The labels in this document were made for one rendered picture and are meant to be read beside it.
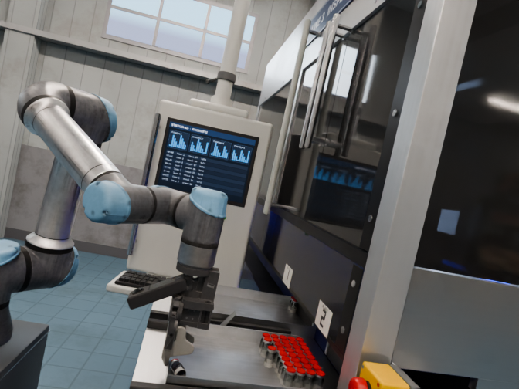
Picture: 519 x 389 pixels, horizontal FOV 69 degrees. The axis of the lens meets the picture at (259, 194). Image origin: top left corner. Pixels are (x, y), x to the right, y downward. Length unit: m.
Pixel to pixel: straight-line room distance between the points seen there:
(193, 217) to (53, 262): 0.50
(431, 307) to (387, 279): 0.11
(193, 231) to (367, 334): 0.38
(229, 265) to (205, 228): 0.97
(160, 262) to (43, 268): 0.69
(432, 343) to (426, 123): 0.42
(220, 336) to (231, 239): 0.69
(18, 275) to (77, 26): 4.28
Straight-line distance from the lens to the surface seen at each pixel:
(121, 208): 0.70
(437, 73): 0.78
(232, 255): 1.68
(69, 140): 0.83
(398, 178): 0.74
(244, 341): 1.07
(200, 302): 0.77
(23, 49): 5.11
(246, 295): 1.39
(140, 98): 4.81
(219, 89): 1.74
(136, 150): 4.76
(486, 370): 0.95
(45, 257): 1.12
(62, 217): 1.10
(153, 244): 1.71
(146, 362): 0.91
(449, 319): 0.85
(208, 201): 0.72
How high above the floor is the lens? 1.31
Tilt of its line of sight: 3 degrees down
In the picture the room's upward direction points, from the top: 12 degrees clockwise
